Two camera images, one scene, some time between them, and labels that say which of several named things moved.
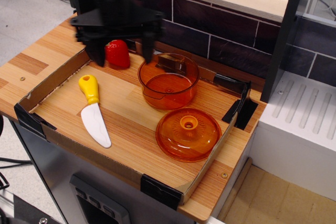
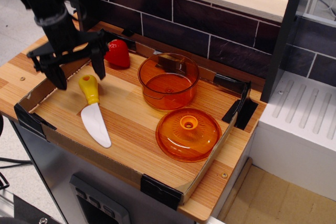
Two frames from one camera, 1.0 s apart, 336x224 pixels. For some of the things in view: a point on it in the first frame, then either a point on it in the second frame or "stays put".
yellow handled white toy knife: x=91 y=115 stays put
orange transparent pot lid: x=188 y=135 stays put
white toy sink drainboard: x=295 y=138 stays put
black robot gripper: x=108 y=15 -> x=66 y=45
